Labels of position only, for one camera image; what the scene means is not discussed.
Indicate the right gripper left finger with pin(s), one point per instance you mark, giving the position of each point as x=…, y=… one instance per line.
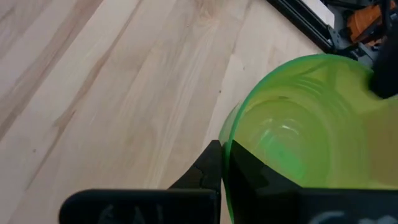
x=140, y=208

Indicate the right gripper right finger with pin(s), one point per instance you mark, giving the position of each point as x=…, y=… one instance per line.
x=264, y=202

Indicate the green plastic bowl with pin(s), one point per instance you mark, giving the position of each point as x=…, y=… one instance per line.
x=311, y=130

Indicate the orange object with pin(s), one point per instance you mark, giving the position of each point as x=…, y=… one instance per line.
x=363, y=21

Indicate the black metal table frame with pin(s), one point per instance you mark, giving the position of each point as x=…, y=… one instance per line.
x=303, y=21

